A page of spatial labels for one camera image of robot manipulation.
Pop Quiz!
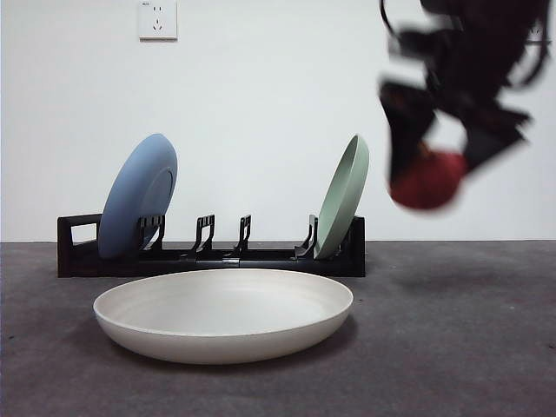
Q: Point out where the red yellow apple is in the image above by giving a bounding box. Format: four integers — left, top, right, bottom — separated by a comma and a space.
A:
388, 145, 470, 212

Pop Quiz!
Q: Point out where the cream yellow plate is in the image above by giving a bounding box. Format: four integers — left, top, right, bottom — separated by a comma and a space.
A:
92, 268, 354, 365

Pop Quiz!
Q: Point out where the pale green plate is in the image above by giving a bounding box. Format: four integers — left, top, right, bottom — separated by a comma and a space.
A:
313, 133, 371, 261

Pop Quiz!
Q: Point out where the pale blue plate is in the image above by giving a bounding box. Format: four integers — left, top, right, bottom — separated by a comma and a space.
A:
96, 132, 179, 261

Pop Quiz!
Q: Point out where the black plate rack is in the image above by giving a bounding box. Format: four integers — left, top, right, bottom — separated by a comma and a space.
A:
56, 213, 367, 279

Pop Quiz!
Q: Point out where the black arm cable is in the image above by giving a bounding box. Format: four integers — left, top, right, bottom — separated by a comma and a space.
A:
379, 0, 405, 41

